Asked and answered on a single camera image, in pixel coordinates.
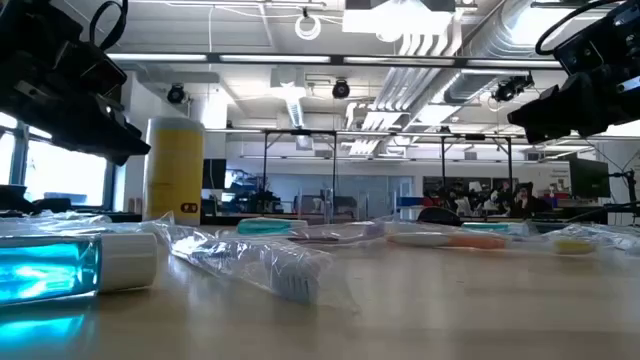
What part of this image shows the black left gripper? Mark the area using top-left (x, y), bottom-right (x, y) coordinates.
top-left (0, 34), bottom-right (151, 167)

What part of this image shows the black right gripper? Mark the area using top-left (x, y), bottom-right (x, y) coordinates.
top-left (507, 59), bottom-right (640, 146)

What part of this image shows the teal mouthwash bottle white cap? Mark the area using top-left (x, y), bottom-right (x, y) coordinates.
top-left (460, 221), bottom-right (532, 237)
top-left (0, 232), bottom-right (159, 307)
top-left (236, 217), bottom-right (310, 237)

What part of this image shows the blue white toothbrush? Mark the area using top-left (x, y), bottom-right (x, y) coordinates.
top-left (152, 218), bottom-right (362, 314)
top-left (0, 212), bottom-right (71, 235)
top-left (597, 225), bottom-right (640, 254)

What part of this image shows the teal toothbrush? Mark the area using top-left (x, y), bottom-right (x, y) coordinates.
top-left (287, 221), bottom-right (389, 247)

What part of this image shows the yellow wipes canister white lid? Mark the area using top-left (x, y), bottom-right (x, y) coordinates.
top-left (143, 116), bottom-right (206, 227)

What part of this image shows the black monitor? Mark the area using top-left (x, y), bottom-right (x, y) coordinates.
top-left (202, 158), bottom-right (228, 190)
top-left (568, 156), bottom-right (612, 200)

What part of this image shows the person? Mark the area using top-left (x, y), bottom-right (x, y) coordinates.
top-left (512, 182), bottom-right (549, 220)

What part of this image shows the yellow white wrapped toothbrush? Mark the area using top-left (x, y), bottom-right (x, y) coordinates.
top-left (547, 225), bottom-right (626, 257)

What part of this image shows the black chair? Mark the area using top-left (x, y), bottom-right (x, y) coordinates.
top-left (417, 206), bottom-right (464, 227)

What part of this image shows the black ceiling camera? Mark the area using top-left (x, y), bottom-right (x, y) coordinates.
top-left (166, 83), bottom-right (189, 106)
top-left (492, 73), bottom-right (535, 104)
top-left (331, 78), bottom-right (352, 101)

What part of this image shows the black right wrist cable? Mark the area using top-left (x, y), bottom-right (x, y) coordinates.
top-left (534, 0), bottom-right (626, 57)

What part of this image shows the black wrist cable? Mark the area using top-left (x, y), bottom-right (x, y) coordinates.
top-left (88, 0), bottom-right (130, 52)
top-left (534, 0), bottom-right (626, 57)

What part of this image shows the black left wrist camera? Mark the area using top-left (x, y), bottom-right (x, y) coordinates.
top-left (62, 42), bottom-right (129, 101)

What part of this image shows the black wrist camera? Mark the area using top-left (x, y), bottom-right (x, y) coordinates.
top-left (552, 4), bottom-right (640, 76)
top-left (62, 42), bottom-right (129, 101)

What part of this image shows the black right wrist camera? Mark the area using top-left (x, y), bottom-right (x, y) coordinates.
top-left (552, 4), bottom-right (640, 76)

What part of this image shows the black station frame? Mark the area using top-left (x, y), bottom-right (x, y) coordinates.
top-left (439, 132), bottom-right (515, 194)
top-left (261, 128), bottom-right (339, 211)

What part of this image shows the silver ventilation duct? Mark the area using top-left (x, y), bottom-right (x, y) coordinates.
top-left (372, 0), bottom-right (566, 116)

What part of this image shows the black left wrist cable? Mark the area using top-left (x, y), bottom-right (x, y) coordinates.
top-left (88, 0), bottom-right (130, 52)

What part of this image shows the black aluminium table frame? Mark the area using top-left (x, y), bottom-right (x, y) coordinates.
top-left (114, 211), bottom-right (640, 235)

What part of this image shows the white cable coil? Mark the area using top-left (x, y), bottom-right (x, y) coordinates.
top-left (293, 13), bottom-right (323, 42)

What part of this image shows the black overhead frame bar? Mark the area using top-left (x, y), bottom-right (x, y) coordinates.
top-left (105, 51), bottom-right (566, 70)

